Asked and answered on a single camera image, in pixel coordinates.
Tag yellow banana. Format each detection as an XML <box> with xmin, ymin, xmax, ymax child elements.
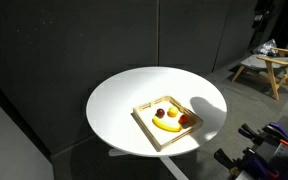
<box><xmin>151</xmin><ymin>115</ymin><xmax>183</xmax><ymax>133</ymax></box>

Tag wooden tray box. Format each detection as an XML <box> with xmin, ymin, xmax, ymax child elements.
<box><xmin>132</xmin><ymin>95</ymin><xmax>204</xmax><ymax>153</ymax></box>

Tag dark red plum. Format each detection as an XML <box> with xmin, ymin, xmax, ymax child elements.
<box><xmin>155</xmin><ymin>108</ymin><xmax>166</xmax><ymax>119</ymax></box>

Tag white round table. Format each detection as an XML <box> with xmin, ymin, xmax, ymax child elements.
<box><xmin>85</xmin><ymin>66</ymin><xmax>228</xmax><ymax>180</ymax></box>

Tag yellow lemon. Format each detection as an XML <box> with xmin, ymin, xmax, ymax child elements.
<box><xmin>167</xmin><ymin>106</ymin><xmax>179</xmax><ymax>118</ymax></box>

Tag red apple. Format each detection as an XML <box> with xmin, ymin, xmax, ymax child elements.
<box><xmin>178</xmin><ymin>114</ymin><xmax>190</xmax><ymax>125</ymax></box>

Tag black spring clamp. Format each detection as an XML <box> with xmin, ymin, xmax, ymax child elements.
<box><xmin>213</xmin><ymin>148</ymin><xmax>241</xmax><ymax>176</ymax></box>
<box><xmin>238</xmin><ymin>123</ymin><xmax>268</xmax><ymax>145</ymax></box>

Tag wooden armchair grey cushion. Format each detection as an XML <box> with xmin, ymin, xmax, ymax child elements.
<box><xmin>231</xmin><ymin>47</ymin><xmax>288</xmax><ymax>101</ymax></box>

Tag clear plastic bag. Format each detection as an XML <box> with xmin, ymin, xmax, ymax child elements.
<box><xmin>253</xmin><ymin>38</ymin><xmax>280</xmax><ymax>57</ymax></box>

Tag purple clamp orange tips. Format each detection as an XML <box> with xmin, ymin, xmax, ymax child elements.
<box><xmin>238</xmin><ymin>148</ymin><xmax>281</xmax><ymax>180</ymax></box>
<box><xmin>263</xmin><ymin>121</ymin><xmax>288</xmax><ymax>148</ymax></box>

